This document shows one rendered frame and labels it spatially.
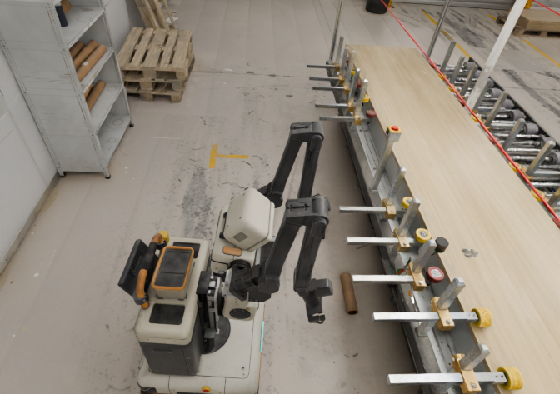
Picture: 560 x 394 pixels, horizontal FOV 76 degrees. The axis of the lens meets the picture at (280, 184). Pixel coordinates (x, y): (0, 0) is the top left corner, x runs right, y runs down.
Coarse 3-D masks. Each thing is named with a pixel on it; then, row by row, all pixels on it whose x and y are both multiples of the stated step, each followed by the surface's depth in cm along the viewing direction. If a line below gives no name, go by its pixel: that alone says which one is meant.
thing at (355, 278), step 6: (354, 276) 179; (360, 276) 180; (366, 276) 180; (372, 276) 180; (378, 276) 180; (384, 276) 181; (390, 276) 181; (396, 276) 181; (402, 276) 182; (408, 276) 182; (354, 282) 179; (360, 282) 179; (366, 282) 180; (372, 282) 180; (378, 282) 180; (384, 282) 180; (390, 282) 181; (396, 282) 181; (402, 282) 181; (408, 282) 181; (426, 282) 182; (432, 282) 182
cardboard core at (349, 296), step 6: (342, 276) 272; (348, 276) 271; (342, 282) 269; (348, 282) 266; (342, 288) 267; (348, 288) 263; (348, 294) 260; (354, 294) 261; (348, 300) 257; (354, 300) 257; (348, 306) 254; (354, 306) 253; (348, 312) 255; (354, 312) 256
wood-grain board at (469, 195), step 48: (384, 48) 390; (384, 96) 311; (432, 96) 318; (432, 144) 262; (480, 144) 267; (432, 192) 224; (480, 192) 227; (528, 192) 231; (480, 240) 198; (528, 240) 201; (480, 288) 175; (528, 288) 177; (480, 336) 157; (528, 336) 159; (528, 384) 144
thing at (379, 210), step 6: (342, 210) 216; (348, 210) 216; (354, 210) 217; (360, 210) 217; (366, 210) 217; (372, 210) 217; (378, 210) 218; (384, 210) 218; (396, 210) 219; (402, 210) 219
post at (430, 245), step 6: (432, 240) 168; (426, 246) 170; (432, 246) 167; (420, 252) 176; (426, 252) 170; (420, 258) 176; (426, 258) 174; (414, 264) 181; (420, 264) 177; (414, 270) 181; (420, 270) 181
